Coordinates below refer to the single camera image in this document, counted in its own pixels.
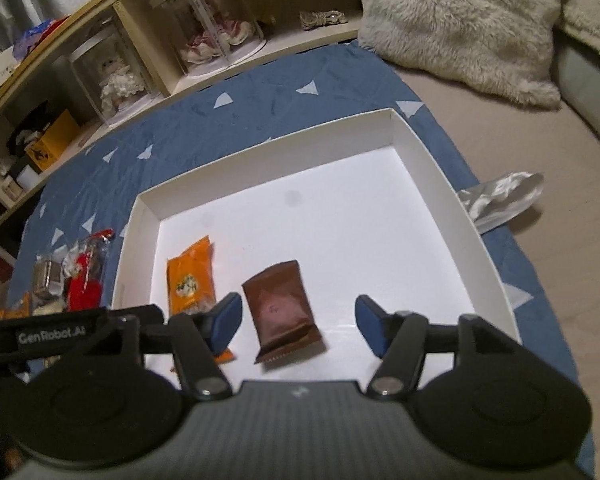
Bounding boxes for fluffy white pillow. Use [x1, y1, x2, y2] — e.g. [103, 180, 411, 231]
[357, 0, 569, 109]

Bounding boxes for clear case with white doll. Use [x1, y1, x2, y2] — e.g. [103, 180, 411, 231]
[67, 25, 157, 127]

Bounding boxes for blue triangle print blanket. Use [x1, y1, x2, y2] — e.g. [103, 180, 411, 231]
[17, 40, 597, 480]

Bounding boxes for crumpled silver foil wrapper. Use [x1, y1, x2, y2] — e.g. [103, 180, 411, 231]
[457, 172, 545, 234]

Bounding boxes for brown snack packet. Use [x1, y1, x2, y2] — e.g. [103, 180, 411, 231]
[241, 260, 327, 365]

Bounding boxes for grey cushion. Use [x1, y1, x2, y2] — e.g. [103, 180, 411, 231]
[552, 35, 600, 157]

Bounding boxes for small silver snack packet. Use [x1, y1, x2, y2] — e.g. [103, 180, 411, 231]
[32, 256, 65, 307]

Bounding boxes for white cardboard box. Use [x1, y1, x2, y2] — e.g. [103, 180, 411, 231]
[111, 107, 523, 381]

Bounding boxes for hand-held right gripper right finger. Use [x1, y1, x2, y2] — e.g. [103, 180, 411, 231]
[355, 295, 523, 402]

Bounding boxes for blue and red bag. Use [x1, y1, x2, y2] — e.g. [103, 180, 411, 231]
[12, 17, 72, 59]

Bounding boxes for yellow box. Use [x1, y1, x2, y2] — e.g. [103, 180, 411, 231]
[25, 110, 81, 174]

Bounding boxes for small beige ornament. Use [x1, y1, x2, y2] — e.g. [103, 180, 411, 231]
[300, 10, 349, 31]

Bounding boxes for black round object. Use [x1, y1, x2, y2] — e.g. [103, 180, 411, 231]
[6, 101, 52, 157]

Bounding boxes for cream wooden shelf unit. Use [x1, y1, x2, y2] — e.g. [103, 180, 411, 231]
[0, 0, 367, 273]

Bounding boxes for clear case with pink doll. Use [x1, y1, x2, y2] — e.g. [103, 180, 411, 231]
[149, 0, 267, 79]

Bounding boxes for red and clear snack packet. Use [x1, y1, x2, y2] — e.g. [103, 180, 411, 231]
[62, 229, 117, 312]

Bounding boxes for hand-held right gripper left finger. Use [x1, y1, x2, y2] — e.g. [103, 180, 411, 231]
[100, 292, 243, 402]

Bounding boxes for orange picture snack packet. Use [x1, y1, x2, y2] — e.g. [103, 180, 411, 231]
[166, 235, 237, 364]

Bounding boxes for small white container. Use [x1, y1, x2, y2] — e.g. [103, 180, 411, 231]
[15, 162, 42, 191]

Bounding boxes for orange and clear snack packet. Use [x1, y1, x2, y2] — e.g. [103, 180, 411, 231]
[0, 294, 33, 322]

